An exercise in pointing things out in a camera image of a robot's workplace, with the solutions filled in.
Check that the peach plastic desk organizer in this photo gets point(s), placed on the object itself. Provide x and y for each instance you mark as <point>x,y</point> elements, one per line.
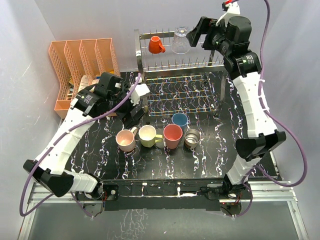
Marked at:
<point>72,59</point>

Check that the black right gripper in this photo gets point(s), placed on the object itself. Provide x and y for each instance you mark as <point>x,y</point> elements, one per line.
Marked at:
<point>194,36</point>

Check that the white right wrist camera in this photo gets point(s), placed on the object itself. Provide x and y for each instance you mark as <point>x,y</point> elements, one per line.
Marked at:
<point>231,9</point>

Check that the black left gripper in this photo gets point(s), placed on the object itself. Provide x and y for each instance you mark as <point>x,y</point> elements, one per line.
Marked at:
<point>129,119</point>

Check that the green white medicine box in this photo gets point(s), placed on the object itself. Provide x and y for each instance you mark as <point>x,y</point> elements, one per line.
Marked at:
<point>95,81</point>

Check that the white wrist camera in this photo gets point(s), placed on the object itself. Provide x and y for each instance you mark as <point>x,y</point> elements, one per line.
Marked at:
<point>231,9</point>
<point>141,91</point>

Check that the dusty pink tumbler cup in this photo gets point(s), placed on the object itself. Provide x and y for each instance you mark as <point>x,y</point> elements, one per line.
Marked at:
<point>172,135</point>

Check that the light pink mug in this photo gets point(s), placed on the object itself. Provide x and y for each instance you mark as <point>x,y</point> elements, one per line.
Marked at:
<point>125,139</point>

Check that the yellow-green mug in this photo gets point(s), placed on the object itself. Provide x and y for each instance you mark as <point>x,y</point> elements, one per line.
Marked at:
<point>148,136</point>

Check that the orange mug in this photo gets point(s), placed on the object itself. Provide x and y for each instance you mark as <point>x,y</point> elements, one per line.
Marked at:
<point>155,45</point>

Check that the clear glass cup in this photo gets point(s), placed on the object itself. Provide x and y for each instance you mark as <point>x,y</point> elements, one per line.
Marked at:
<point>180,44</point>

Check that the cream steel tumbler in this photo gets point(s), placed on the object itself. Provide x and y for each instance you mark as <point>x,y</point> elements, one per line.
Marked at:
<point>191,138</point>

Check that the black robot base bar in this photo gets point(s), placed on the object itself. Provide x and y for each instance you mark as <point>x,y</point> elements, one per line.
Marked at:
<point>169,194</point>

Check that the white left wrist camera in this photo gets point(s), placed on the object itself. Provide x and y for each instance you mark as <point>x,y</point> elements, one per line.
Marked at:
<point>141,91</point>

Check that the light blue plastic cup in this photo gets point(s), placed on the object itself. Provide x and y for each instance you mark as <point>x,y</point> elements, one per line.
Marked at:
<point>180,119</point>

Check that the metal dish rack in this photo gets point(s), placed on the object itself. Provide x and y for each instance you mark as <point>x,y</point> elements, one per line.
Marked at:
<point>191,83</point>

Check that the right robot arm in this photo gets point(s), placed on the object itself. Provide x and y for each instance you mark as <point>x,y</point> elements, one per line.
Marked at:
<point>243,66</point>

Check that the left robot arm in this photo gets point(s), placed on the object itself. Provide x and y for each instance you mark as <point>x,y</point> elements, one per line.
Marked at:
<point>49,167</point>

